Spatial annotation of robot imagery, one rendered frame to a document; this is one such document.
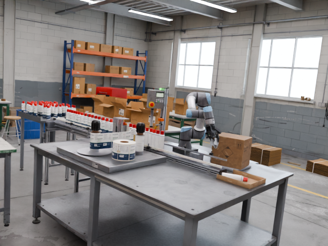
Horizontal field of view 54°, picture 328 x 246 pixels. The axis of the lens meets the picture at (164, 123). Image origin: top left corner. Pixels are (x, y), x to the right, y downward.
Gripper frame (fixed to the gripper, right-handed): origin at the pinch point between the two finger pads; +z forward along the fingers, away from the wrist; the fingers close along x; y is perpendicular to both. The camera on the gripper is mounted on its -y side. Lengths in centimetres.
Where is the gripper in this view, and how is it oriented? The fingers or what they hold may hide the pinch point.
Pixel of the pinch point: (216, 147)
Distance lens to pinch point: 279.9
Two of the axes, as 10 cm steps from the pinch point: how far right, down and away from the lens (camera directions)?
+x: 7.1, -1.9, -6.7
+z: 1.7, 9.8, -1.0
